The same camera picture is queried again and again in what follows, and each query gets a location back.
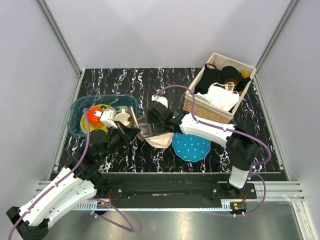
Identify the orange mug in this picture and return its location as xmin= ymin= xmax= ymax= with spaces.
xmin=86 ymin=106 xmax=103 ymax=122

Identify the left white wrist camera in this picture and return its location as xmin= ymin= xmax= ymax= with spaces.
xmin=94 ymin=109 xmax=117 ymax=129

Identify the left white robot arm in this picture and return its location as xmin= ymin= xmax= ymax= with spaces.
xmin=6 ymin=121 xmax=141 ymax=240

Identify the cream round laundry bag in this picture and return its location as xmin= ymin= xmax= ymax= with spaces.
xmin=128 ymin=106 xmax=174 ymax=149

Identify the white garment in basket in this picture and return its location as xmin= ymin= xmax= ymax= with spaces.
xmin=194 ymin=92 xmax=211 ymax=103

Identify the cream ceramic cup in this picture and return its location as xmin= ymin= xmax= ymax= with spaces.
xmin=114 ymin=112 xmax=134 ymax=128

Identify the teal plastic tub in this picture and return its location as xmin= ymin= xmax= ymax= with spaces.
xmin=67 ymin=94 xmax=140 ymax=138

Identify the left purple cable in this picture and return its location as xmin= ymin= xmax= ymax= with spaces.
xmin=7 ymin=107 xmax=135 ymax=240

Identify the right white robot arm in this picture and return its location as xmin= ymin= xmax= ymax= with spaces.
xmin=146 ymin=101 xmax=260 ymax=199

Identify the mustard yellow garment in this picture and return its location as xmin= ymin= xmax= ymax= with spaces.
xmin=224 ymin=71 xmax=251 ymax=86

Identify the blue polka dot plate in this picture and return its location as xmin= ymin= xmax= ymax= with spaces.
xmin=172 ymin=133 xmax=211 ymax=163

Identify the white bra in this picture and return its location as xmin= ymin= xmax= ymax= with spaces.
xmin=207 ymin=82 xmax=240 ymax=112

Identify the black garment in basket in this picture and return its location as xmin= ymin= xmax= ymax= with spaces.
xmin=194 ymin=63 xmax=251 ymax=94

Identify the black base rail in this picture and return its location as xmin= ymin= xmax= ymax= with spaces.
xmin=98 ymin=173 xmax=257 ymax=209

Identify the purple cable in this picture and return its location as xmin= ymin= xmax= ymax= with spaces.
xmin=152 ymin=84 xmax=272 ymax=218
xmin=7 ymin=107 xmax=135 ymax=240

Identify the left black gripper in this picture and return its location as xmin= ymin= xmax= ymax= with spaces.
xmin=98 ymin=120 xmax=141 ymax=161

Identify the yellow-green plate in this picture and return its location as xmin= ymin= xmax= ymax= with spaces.
xmin=80 ymin=104 xmax=116 ymax=134

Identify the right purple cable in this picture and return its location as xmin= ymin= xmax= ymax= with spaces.
xmin=152 ymin=84 xmax=272 ymax=218

